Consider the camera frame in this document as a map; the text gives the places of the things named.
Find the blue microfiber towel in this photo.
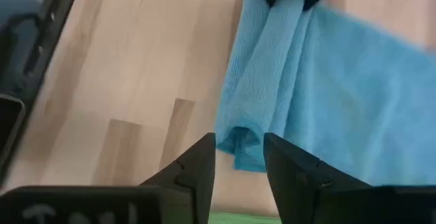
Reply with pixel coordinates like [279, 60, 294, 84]
[214, 0, 436, 187]

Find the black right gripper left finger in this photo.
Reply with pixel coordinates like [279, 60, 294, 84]
[139, 132, 217, 224]

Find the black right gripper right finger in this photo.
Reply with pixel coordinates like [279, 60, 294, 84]
[264, 132, 371, 224]

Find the green microfiber towel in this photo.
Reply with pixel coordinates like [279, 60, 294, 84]
[207, 212, 283, 224]

